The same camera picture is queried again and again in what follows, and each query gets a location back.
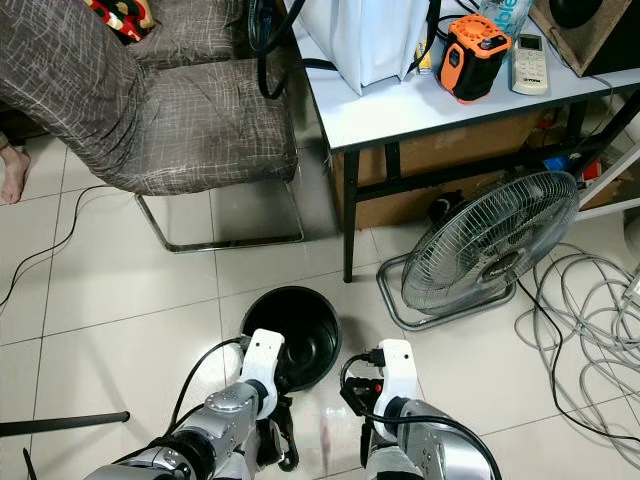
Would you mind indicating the red patterned cloth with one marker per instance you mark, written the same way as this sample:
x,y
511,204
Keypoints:
x,y
125,16

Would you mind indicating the brown cardboard box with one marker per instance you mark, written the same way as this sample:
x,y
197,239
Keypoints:
x,y
430,160

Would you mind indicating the white remote control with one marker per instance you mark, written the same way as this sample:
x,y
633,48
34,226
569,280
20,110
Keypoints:
x,y
530,64

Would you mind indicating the metal floor fan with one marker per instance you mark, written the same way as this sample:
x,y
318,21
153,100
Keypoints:
x,y
490,240

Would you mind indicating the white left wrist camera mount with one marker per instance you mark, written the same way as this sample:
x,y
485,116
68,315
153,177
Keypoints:
x,y
263,360

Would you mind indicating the black round rubbish bin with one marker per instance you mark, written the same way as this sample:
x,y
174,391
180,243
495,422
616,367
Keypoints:
x,y
295,312

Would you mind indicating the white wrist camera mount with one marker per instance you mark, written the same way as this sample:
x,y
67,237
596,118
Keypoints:
x,y
263,360
397,380

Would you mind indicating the white desk black metal frame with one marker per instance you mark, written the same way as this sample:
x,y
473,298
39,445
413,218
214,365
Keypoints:
x,y
400,108

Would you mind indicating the wooden speaker box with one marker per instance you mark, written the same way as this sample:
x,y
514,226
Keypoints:
x,y
575,45

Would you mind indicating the grey patterned chair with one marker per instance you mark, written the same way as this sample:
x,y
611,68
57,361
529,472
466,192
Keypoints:
x,y
200,128
195,28

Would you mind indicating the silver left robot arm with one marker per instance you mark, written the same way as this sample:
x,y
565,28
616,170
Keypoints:
x,y
210,425

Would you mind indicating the orange black device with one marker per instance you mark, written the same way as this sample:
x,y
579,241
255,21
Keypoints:
x,y
473,58

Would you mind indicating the person's bare foot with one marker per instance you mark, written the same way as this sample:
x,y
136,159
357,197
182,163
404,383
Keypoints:
x,y
14,175

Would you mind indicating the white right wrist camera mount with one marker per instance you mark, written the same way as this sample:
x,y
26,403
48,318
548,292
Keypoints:
x,y
397,380

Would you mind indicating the white plastic bag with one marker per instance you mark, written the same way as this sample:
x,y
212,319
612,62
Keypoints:
x,y
370,38

